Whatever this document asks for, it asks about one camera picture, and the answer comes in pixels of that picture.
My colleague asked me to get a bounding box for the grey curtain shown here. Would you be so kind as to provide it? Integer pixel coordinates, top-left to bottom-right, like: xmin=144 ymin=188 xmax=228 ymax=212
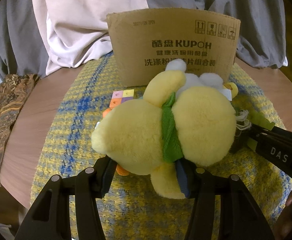
xmin=0 ymin=0 xmax=287 ymax=78

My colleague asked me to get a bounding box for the colourful cube block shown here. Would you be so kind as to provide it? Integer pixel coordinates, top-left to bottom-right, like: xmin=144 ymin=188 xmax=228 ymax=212
xmin=109 ymin=89 xmax=135 ymax=109

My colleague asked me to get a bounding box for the pale pink curtain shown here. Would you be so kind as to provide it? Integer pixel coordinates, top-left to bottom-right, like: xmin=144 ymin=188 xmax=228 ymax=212
xmin=32 ymin=0 xmax=148 ymax=75

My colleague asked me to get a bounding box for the white plush toy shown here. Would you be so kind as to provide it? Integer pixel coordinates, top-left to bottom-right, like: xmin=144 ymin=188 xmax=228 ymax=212
xmin=165 ymin=59 xmax=239 ymax=101

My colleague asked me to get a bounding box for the brown patterned pillow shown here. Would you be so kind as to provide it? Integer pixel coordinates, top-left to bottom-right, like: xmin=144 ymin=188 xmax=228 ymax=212
xmin=0 ymin=74 xmax=40 ymax=170

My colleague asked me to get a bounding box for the green leaf plush toy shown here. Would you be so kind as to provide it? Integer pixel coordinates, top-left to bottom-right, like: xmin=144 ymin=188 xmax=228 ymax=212
xmin=246 ymin=110 xmax=275 ymax=152

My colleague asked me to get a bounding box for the yellow plush duck toy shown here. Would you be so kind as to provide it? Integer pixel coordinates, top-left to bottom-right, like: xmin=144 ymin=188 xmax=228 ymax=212
xmin=91 ymin=70 xmax=238 ymax=199

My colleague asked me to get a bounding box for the brown cardboard box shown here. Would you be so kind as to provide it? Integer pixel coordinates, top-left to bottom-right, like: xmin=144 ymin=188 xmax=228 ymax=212
xmin=106 ymin=8 xmax=241 ymax=87

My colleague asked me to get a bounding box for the yellow blue plaid cushion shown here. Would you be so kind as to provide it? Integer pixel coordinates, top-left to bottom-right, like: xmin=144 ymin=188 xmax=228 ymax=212
xmin=31 ymin=53 xmax=292 ymax=239

